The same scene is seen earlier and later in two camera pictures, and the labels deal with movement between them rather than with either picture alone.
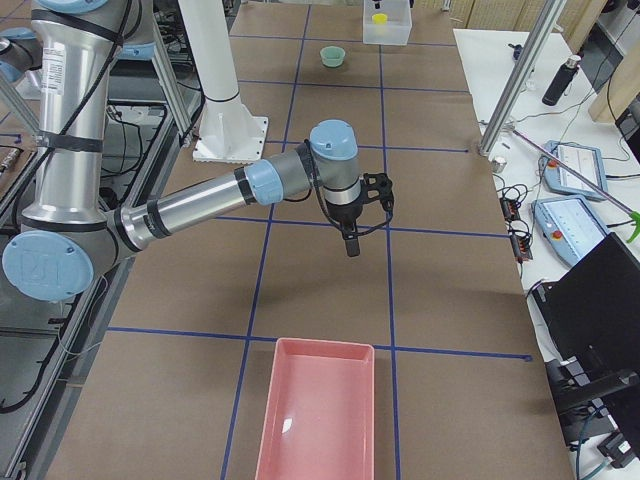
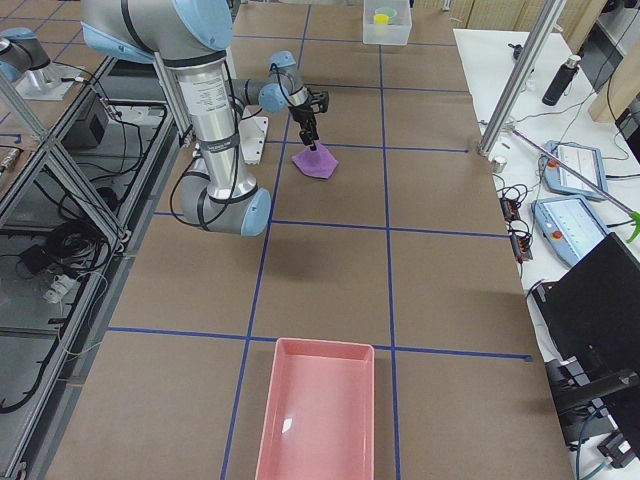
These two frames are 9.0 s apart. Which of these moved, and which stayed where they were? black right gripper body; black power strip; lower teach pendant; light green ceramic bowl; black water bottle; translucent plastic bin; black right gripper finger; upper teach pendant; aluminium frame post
Moved: light green ceramic bowl; black right gripper body; black right gripper finger
Stayed: black power strip; lower teach pendant; aluminium frame post; translucent plastic bin; black water bottle; upper teach pendant
